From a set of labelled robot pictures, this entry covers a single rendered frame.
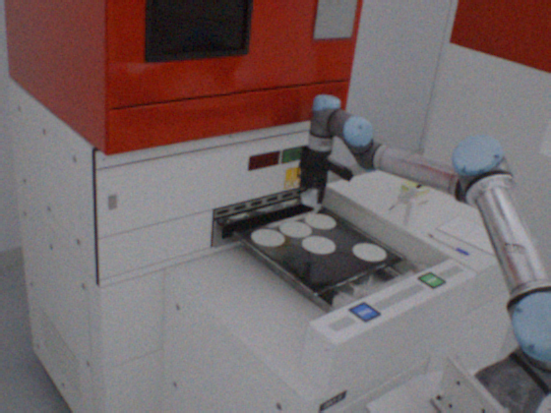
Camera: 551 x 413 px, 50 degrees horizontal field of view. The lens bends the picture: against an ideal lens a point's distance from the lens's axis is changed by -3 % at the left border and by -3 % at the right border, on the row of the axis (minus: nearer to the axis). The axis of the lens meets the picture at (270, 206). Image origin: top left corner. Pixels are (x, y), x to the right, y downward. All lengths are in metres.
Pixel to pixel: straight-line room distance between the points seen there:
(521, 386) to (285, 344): 0.57
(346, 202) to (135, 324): 0.77
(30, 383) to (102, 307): 0.97
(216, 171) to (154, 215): 0.22
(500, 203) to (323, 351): 0.51
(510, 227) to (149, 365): 1.18
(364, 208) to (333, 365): 0.70
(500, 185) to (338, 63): 0.67
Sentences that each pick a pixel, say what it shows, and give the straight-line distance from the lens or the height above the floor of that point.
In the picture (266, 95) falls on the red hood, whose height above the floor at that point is 1.32.
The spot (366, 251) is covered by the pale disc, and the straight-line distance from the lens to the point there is 1.83.
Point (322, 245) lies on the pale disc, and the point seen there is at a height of 0.90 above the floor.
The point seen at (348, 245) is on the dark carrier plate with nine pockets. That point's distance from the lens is 1.84.
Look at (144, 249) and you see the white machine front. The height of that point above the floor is 0.90.
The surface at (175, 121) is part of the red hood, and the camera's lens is 1.53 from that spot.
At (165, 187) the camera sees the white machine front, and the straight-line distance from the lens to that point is 1.65.
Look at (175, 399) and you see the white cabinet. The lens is 2.00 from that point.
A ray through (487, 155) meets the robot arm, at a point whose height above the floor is 1.35.
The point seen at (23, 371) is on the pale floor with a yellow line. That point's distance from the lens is 2.71.
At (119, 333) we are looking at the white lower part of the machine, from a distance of 1.83.
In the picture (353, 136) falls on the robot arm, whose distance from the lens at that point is 1.62.
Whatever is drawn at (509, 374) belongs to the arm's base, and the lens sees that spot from 1.36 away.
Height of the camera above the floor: 1.79
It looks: 27 degrees down
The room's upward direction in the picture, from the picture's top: 7 degrees clockwise
